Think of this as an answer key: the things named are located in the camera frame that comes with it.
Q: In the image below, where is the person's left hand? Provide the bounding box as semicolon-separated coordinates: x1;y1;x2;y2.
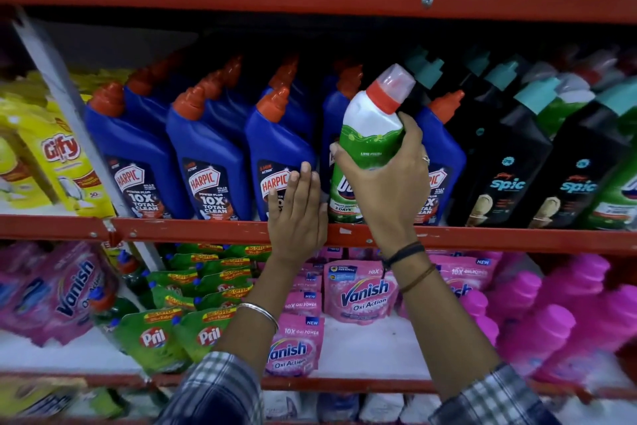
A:
267;161;328;267

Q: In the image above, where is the person's right hand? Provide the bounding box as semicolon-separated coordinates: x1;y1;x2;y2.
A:
329;112;432;261

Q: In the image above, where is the green white cleaner bottle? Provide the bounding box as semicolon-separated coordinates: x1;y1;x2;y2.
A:
536;74;596;141
580;139;637;231
328;63;416;224

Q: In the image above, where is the person's right forearm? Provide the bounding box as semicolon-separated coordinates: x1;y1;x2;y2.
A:
383;243;502;400

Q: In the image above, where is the person's left forearm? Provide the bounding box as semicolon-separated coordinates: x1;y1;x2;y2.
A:
214;260;312;376

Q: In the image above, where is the row of blue cleaner bottles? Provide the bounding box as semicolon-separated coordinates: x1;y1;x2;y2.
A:
84;54;467;226

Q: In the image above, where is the silver bangle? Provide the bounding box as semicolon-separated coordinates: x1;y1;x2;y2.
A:
236;302;280;334

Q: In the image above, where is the black wrist band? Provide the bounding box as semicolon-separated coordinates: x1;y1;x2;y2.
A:
382;241;427;272

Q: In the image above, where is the stack of green dish pouches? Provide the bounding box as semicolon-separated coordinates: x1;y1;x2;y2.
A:
115;243;272;376

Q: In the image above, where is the stack of small pink pouches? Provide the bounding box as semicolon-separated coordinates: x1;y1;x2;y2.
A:
264;246;503;379

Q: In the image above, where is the brown wrist thread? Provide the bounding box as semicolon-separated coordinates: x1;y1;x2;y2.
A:
398;264;438;294

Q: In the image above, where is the row of black teal-capped bottles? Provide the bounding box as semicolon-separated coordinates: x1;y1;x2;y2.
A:
403;47;637;229

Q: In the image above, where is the green dish liquid bottle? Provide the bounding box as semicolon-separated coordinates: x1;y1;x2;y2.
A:
117;251;156;310
89;285;141;352

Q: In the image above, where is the plaid shirt sleeve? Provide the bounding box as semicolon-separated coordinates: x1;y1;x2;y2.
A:
428;363;561;425
156;351;265;425

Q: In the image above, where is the row of white packets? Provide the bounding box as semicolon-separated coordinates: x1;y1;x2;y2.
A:
263;391;445;425

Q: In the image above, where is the large pink detergent pouch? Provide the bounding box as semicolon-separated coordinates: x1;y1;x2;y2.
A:
0;241;48;336
27;242;120;347

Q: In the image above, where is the stack of yellow pouches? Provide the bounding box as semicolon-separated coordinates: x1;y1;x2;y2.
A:
0;69;131;219

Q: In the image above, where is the grey metal shelf upright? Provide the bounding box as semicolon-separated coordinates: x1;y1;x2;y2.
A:
12;9;166;272

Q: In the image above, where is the row of pink bottles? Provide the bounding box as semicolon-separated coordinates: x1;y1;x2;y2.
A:
458;253;637;387

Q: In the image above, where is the yellow packet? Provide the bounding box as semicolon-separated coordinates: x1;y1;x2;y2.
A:
0;377;88;419

